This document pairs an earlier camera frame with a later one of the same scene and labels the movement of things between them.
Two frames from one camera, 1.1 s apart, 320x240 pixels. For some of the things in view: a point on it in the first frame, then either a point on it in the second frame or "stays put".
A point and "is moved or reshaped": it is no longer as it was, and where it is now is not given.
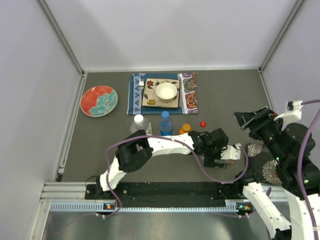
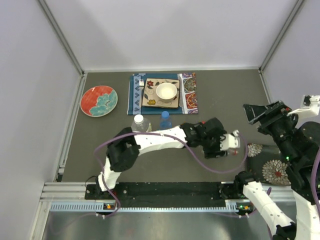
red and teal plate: (98, 101) stays put
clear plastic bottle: (230, 162) is moved or reshaped
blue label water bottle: (165, 125) stays put
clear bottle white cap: (140, 123) stays put
